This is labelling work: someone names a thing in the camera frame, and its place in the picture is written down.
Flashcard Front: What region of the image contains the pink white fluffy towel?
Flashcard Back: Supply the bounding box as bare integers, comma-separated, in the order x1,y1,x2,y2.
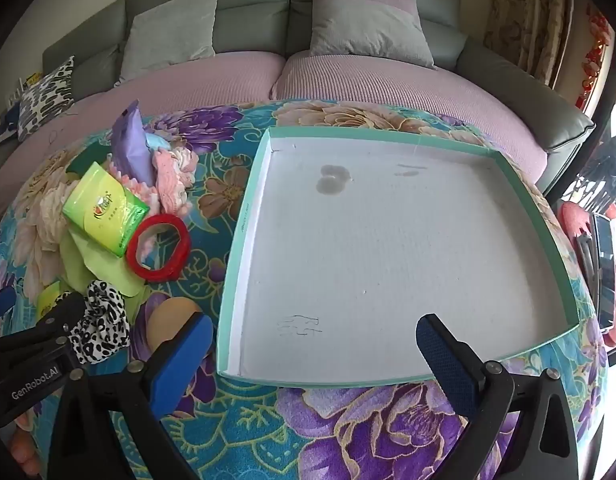
110,167,161,207

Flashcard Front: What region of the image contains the red hanging decoration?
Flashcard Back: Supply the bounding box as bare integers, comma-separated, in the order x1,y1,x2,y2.
574,10,614,111

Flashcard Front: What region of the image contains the dark green scouring pad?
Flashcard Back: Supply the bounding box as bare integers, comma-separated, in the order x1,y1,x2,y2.
70,150,111,179

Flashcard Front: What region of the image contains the beige round sponge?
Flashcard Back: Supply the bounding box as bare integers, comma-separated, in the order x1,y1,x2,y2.
148,297,205,357

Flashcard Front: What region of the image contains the blue face mask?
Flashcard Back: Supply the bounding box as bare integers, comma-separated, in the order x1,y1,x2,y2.
144,131,172,154

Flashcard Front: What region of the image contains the leopard print pillow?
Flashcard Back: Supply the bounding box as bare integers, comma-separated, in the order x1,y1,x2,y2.
17,56,75,142

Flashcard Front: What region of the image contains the plain grey pillow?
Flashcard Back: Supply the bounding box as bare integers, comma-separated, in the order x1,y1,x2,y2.
119,0,223,84

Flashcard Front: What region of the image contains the green tissue packet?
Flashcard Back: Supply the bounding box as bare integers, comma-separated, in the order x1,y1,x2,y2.
62,161,151,259

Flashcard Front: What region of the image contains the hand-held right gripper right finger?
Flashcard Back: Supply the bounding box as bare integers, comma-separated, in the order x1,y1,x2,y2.
416,314,581,480

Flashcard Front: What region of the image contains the leopard print scrunchie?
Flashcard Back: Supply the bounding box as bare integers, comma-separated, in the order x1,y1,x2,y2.
68,280,132,364

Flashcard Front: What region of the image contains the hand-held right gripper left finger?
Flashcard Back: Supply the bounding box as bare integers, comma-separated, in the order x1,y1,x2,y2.
48,312,216,480

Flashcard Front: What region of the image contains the pink lace cloth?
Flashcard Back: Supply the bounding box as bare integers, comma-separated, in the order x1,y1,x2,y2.
152,147,200,214

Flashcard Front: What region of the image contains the patterned beige curtain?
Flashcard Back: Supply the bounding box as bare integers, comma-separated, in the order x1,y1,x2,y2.
482,0,596,106

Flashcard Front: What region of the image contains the person's left hand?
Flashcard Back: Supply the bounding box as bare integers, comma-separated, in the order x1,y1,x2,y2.
8,405,51,478

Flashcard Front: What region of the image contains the green rimmed white tray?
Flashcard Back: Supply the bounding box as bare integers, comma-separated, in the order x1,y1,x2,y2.
217,126,581,388

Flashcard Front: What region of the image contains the purple wipes packet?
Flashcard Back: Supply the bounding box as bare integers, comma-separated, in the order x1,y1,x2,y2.
110,100,155,184

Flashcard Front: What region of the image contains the red plastic stool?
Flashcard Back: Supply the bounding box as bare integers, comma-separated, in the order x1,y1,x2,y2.
558,201,616,349

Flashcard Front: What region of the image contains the red tape roll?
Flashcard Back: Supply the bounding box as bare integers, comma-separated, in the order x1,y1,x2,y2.
126,213,192,281

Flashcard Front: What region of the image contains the floral blanket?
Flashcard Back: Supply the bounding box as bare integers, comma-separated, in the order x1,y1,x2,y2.
0,100,611,480

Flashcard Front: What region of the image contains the dark blue bag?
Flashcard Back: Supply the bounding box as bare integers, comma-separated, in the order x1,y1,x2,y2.
0,102,22,149

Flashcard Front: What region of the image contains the grey sofa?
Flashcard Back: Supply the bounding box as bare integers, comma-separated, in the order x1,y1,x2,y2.
0,0,596,221

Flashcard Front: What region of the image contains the smartphone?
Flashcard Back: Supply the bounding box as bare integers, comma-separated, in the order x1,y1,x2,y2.
590,212,616,334

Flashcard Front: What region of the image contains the grey pillow with pink band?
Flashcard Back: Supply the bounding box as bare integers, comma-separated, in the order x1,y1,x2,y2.
308,0,437,69

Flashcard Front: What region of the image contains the pink covered seat cushion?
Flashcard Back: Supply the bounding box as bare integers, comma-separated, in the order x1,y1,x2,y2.
270,50,548,186
0,51,286,216

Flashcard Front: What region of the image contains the black metal rack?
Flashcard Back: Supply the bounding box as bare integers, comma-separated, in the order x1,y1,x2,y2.
560,127,616,217

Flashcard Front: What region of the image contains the light green cloth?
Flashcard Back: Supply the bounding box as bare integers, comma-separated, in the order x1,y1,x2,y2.
60,230,147,307

